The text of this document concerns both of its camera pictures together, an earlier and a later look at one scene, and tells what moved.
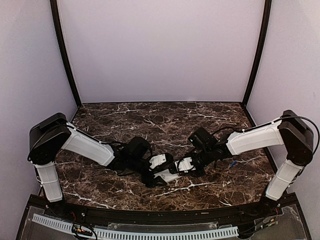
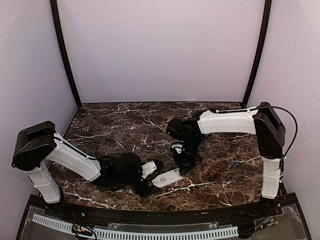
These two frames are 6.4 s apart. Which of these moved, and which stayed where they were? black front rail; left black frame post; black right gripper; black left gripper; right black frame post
Moved: black left gripper; black right gripper
Stayed: black front rail; left black frame post; right black frame post
